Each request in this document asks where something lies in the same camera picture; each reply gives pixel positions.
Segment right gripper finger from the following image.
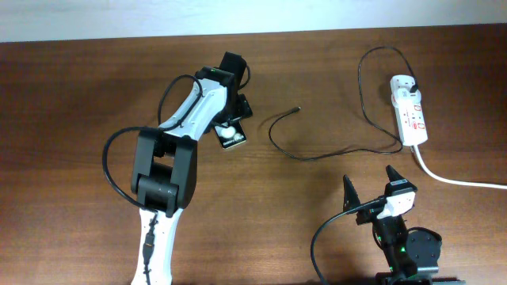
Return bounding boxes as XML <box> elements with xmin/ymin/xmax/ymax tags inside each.
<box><xmin>343</xmin><ymin>175</ymin><xmax>361</xmax><ymax>212</ymax></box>
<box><xmin>386</xmin><ymin>165</ymin><xmax>406</xmax><ymax>184</ymax></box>

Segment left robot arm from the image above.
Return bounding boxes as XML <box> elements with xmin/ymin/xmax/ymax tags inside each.
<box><xmin>131</xmin><ymin>52</ymin><xmax>253</xmax><ymax>285</ymax></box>

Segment white power strip cord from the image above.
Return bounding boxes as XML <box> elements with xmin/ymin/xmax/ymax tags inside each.
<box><xmin>410</xmin><ymin>144</ymin><xmax>507</xmax><ymax>191</ymax></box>

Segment white power strip red switches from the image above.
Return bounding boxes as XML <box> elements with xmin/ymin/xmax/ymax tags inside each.
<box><xmin>390</xmin><ymin>74</ymin><xmax>428</xmax><ymax>146</ymax></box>

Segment black smartphone with white circles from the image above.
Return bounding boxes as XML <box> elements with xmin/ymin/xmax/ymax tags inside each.
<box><xmin>214</xmin><ymin>122</ymin><xmax>247</xmax><ymax>150</ymax></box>

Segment black usb charging cable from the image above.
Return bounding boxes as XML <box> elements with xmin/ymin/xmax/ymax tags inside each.
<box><xmin>268</xmin><ymin>46</ymin><xmax>419</xmax><ymax>162</ymax></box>

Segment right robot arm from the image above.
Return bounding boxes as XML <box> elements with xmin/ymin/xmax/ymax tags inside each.
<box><xmin>343</xmin><ymin>165</ymin><xmax>466</xmax><ymax>284</ymax></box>

